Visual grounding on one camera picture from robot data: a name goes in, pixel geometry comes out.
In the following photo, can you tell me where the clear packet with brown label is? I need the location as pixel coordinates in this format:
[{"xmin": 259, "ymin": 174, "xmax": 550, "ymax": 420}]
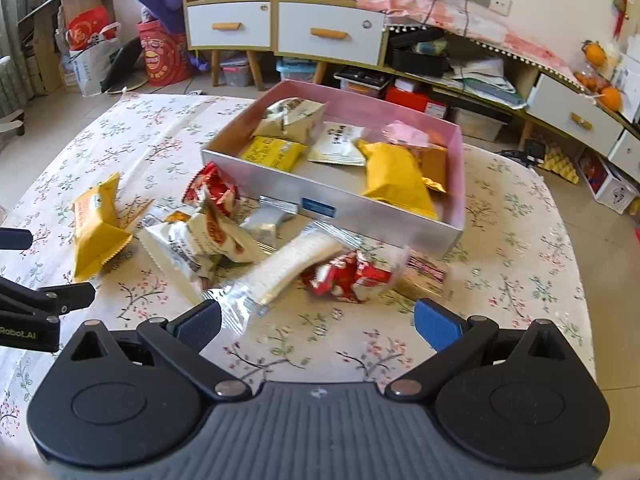
[{"xmin": 395, "ymin": 251, "xmax": 447, "ymax": 298}]

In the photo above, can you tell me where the long wooden bench cabinet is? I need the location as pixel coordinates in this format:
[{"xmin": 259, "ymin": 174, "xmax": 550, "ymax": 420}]
[{"xmin": 385, "ymin": 25, "xmax": 640, "ymax": 171}]

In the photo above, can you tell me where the red hanging ornament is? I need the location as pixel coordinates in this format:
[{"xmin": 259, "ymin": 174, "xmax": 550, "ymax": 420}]
[{"xmin": 612, "ymin": 0, "xmax": 632, "ymax": 40}]

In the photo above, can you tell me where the clear packet with white bar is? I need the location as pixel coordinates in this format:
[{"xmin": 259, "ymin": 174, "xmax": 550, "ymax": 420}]
[{"xmin": 202, "ymin": 224, "xmax": 347, "ymax": 333}]

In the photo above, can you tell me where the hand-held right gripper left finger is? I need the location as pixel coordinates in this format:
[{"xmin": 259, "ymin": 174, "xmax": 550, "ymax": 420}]
[{"xmin": 47, "ymin": 300, "xmax": 253, "ymax": 403}]

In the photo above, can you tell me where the white drawer with round sticker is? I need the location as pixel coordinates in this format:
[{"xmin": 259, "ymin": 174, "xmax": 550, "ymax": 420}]
[{"xmin": 276, "ymin": 1, "xmax": 387, "ymax": 67}]

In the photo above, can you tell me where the floral tablecloth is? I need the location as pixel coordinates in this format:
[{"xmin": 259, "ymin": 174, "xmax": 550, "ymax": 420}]
[{"xmin": 0, "ymin": 91, "xmax": 598, "ymax": 441}]

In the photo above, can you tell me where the cream snack packet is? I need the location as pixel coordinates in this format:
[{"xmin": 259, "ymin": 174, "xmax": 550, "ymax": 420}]
[{"xmin": 251, "ymin": 96, "xmax": 327, "ymax": 143}]

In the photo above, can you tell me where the silver box with pink lining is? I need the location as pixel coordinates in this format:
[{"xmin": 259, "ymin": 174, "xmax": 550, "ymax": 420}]
[{"xmin": 200, "ymin": 79, "xmax": 468, "ymax": 256}]

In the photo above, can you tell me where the black handheld gimbal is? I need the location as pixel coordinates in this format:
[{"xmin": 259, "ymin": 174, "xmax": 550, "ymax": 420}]
[{"xmin": 521, "ymin": 139, "xmax": 547, "ymax": 165}]

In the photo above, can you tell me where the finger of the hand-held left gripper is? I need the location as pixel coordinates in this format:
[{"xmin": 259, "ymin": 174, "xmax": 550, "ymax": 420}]
[
  {"xmin": 0, "ymin": 227, "xmax": 33, "ymax": 252},
  {"xmin": 0, "ymin": 275, "xmax": 96, "ymax": 318}
]

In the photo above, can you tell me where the silver foil snack packet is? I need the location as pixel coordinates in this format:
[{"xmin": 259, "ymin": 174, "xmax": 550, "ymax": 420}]
[{"xmin": 239, "ymin": 196, "xmax": 299, "ymax": 247}]

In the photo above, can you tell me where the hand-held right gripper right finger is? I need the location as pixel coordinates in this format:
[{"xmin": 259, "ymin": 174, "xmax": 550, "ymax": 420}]
[{"xmin": 385, "ymin": 297, "xmax": 591, "ymax": 403}]

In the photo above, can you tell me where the white drawer with wooden handle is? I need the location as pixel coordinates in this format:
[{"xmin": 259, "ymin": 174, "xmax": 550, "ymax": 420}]
[{"xmin": 184, "ymin": 1, "xmax": 273, "ymax": 52}]

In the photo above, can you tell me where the wide white bench drawer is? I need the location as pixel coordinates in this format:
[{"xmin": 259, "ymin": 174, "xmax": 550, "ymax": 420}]
[{"xmin": 526, "ymin": 72, "xmax": 625, "ymax": 156}]

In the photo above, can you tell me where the large yellow snack packet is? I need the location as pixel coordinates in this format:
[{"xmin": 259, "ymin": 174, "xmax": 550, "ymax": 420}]
[{"xmin": 357, "ymin": 141, "xmax": 441, "ymax": 221}]

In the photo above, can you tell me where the red shoebox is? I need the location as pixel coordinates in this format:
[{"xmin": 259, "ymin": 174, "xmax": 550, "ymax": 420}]
[{"xmin": 384, "ymin": 85, "xmax": 449, "ymax": 120}]

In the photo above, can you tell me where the yellow egg tray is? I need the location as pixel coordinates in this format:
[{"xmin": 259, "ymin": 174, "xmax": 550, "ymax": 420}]
[{"xmin": 541, "ymin": 146, "xmax": 582, "ymax": 184}]

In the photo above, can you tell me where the large clear storage bin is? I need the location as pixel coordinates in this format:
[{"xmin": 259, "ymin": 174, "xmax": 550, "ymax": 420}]
[{"xmin": 449, "ymin": 106, "xmax": 512, "ymax": 143}]

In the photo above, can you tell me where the pink snack packet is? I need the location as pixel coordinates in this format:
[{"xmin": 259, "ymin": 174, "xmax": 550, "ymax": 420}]
[{"xmin": 384, "ymin": 121, "xmax": 437, "ymax": 150}]

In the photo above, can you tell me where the small yellow snack packet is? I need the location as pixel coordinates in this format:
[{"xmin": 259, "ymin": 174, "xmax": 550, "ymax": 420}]
[{"xmin": 71, "ymin": 172, "xmax": 135, "ymax": 282}]

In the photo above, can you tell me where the golden brown snack packet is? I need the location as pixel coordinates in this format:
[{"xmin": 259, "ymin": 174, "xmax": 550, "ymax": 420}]
[{"xmin": 417, "ymin": 144, "xmax": 449, "ymax": 194}]

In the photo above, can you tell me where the pink floral cloth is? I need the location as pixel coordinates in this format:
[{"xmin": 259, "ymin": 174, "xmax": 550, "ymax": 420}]
[{"xmin": 355, "ymin": 0, "xmax": 593, "ymax": 93}]

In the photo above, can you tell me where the red and white shopping bag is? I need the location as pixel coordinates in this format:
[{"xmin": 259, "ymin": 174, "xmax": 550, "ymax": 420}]
[{"xmin": 64, "ymin": 6, "xmax": 124, "ymax": 97}]

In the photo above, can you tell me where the pile of papers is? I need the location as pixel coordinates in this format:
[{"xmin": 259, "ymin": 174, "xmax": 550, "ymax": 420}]
[{"xmin": 444, "ymin": 56, "xmax": 528, "ymax": 108}]

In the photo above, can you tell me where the black folder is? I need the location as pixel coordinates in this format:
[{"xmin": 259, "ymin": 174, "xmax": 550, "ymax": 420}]
[{"xmin": 100, "ymin": 36, "xmax": 144, "ymax": 94}]

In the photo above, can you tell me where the narrow white bench drawer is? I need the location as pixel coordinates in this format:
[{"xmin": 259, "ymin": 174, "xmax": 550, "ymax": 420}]
[{"xmin": 607, "ymin": 130, "xmax": 640, "ymax": 181}]

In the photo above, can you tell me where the white packet with brown print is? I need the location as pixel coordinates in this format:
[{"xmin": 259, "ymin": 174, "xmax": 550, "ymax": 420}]
[{"xmin": 139, "ymin": 217, "xmax": 213, "ymax": 303}]

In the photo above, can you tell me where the black case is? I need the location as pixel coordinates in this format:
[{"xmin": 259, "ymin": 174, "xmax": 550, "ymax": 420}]
[{"xmin": 389, "ymin": 27, "xmax": 450, "ymax": 79}]

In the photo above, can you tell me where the grey radiator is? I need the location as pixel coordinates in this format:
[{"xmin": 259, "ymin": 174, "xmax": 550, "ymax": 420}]
[{"xmin": 0, "ymin": 55, "xmax": 27, "ymax": 136}]

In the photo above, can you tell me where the yellow packet with white label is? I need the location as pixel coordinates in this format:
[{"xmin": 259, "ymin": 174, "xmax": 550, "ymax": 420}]
[{"xmin": 239, "ymin": 135, "xmax": 309, "ymax": 172}]

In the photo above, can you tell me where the white printed box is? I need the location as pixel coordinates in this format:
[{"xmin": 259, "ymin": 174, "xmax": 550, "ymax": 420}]
[{"xmin": 579, "ymin": 151, "xmax": 637, "ymax": 215}]

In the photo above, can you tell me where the red printed bag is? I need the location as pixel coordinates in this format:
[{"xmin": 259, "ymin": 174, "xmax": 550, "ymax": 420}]
[{"xmin": 136, "ymin": 19, "xmax": 195, "ymax": 87}]

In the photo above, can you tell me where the red white snack packet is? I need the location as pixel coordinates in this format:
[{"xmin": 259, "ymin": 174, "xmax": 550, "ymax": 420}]
[
  {"xmin": 184, "ymin": 161, "xmax": 240, "ymax": 218},
  {"xmin": 299, "ymin": 251, "xmax": 398, "ymax": 305}
]

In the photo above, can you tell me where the wooden bookshelf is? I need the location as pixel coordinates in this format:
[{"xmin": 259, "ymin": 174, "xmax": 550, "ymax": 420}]
[{"xmin": 0, "ymin": 0, "xmax": 112, "ymax": 106}]

